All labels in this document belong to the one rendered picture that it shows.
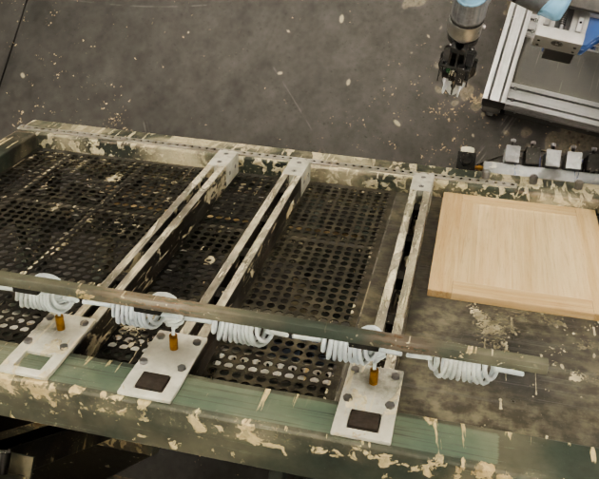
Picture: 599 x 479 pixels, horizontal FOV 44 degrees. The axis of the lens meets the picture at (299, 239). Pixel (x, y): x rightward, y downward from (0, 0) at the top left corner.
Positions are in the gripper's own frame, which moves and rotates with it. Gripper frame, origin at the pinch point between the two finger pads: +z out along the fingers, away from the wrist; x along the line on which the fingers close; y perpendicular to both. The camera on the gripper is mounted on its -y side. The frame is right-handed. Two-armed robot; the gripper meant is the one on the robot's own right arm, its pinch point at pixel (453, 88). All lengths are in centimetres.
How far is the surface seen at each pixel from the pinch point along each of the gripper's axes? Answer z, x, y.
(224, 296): 6, -34, 69
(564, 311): 18, 39, 43
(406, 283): 11, 3, 51
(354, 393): -13, 1, 89
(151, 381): -14, -34, 98
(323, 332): -27, -6, 85
